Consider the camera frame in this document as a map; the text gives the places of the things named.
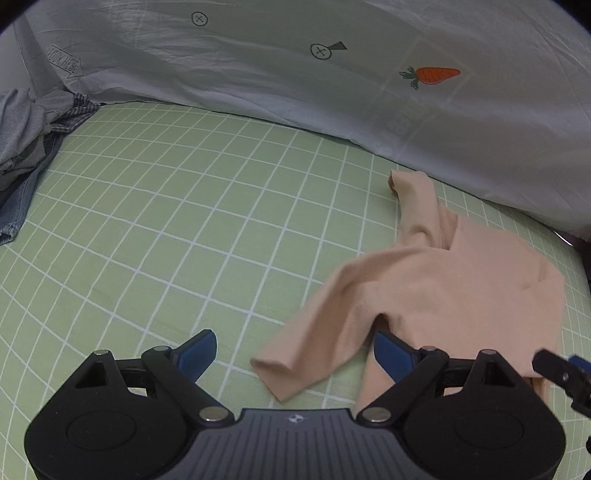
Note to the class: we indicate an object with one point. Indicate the grey carrot-print sheet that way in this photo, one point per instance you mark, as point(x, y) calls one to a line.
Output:
point(277, 55)

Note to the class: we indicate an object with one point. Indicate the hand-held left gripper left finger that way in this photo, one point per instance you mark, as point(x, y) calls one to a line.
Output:
point(198, 353)

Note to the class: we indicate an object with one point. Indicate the beige long-sleeve shirt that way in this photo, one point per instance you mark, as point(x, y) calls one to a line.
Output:
point(461, 286)

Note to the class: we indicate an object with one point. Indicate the grey garment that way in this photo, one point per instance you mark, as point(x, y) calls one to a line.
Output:
point(23, 129)

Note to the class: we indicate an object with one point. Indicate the blue denim jeans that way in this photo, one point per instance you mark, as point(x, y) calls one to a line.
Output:
point(16, 207)

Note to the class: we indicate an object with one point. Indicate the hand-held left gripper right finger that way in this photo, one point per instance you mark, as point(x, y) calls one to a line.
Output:
point(390, 355)

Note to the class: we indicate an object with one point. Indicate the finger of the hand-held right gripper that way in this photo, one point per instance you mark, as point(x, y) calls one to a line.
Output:
point(582, 363)
point(554, 367)

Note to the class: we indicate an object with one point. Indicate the blue plaid shirt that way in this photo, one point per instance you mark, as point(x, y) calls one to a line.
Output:
point(78, 113)

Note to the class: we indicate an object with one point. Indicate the green grid mat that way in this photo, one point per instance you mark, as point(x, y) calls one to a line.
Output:
point(184, 230)

